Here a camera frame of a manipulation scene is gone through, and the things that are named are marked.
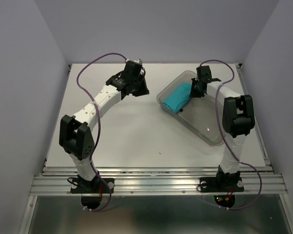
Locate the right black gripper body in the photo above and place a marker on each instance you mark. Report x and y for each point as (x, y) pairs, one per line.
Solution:
(199, 80)

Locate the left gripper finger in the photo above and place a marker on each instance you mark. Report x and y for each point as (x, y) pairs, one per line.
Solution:
(143, 90)
(134, 90)

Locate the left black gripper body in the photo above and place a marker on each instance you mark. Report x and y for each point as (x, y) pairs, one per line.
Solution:
(136, 82)

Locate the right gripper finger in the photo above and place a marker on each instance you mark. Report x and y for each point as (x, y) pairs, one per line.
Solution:
(199, 93)
(193, 90)

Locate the turquoise t shirt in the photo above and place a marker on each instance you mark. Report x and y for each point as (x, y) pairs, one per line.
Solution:
(178, 98)

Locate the clear plastic bin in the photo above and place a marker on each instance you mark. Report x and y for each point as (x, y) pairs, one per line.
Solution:
(198, 115)

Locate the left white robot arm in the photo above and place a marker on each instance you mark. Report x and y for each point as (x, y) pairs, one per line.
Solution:
(76, 130)

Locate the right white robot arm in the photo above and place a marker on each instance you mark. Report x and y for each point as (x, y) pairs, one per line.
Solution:
(235, 119)

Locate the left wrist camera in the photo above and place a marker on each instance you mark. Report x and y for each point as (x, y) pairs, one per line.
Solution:
(138, 61)

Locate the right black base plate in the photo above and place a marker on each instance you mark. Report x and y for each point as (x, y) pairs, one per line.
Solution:
(213, 185)

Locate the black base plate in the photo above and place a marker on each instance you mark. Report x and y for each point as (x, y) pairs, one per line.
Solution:
(81, 186)
(213, 185)

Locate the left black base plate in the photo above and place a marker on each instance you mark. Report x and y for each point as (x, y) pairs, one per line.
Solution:
(81, 186)

